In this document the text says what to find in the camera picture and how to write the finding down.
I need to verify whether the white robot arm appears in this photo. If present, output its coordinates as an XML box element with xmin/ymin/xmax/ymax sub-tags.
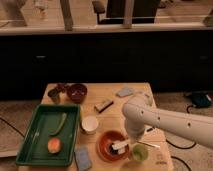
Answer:
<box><xmin>122</xmin><ymin>95</ymin><xmax>213</xmax><ymax>149</ymax></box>

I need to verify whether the dark maroon bowl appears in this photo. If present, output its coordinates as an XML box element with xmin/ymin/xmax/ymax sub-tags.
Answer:
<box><xmin>67</xmin><ymin>83</ymin><xmax>87</xmax><ymax>104</ymax></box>

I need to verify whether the orange red bowl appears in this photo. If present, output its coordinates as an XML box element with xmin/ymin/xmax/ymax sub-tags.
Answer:
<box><xmin>96</xmin><ymin>130</ymin><xmax>130</xmax><ymax>163</ymax></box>

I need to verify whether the wooden block eraser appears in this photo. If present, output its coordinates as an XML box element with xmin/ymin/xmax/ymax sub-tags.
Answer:
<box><xmin>94</xmin><ymin>99</ymin><xmax>114</xmax><ymax>113</ymax></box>

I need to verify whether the white cup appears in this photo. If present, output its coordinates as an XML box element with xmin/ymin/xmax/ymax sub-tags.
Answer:
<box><xmin>81</xmin><ymin>116</ymin><xmax>99</xmax><ymax>134</ymax></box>

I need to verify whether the dark red toy item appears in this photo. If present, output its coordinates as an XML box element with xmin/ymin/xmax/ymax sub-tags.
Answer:
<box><xmin>56</xmin><ymin>83</ymin><xmax>69</xmax><ymax>93</ymax></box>

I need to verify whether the silver fork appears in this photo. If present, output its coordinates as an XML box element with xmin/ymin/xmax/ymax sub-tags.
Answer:
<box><xmin>138</xmin><ymin>141</ymin><xmax>160</xmax><ymax>148</ymax></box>

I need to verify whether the blue sponge near tray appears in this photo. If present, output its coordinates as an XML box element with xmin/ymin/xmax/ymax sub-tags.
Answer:
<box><xmin>75</xmin><ymin>146</ymin><xmax>92</xmax><ymax>171</ymax></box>

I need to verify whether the green cup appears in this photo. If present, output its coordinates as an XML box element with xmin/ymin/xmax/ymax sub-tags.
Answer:
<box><xmin>131</xmin><ymin>144</ymin><xmax>149</xmax><ymax>163</ymax></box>

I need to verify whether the orange peach fruit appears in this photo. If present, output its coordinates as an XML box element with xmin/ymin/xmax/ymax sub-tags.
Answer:
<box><xmin>47</xmin><ymin>138</ymin><xmax>61</xmax><ymax>154</ymax></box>

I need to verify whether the black office chair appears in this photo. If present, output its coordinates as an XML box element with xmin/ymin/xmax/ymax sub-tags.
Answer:
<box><xmin>92</xmin><ymin>0</ymin><xmax>161</xmax><ymax>25</ymax></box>

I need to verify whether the green plastic tray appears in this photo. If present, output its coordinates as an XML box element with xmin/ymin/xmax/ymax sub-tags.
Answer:
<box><xmin>16</xmin><ymin>104</ymin><xmax>80</xmax><ymax>167</ymax></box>

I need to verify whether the black cable on floor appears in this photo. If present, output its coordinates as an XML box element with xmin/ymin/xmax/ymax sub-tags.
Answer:
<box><xmin>165</xmin><ymin>105</ymin><xmax>200</xmax><ymax>150</ymax></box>

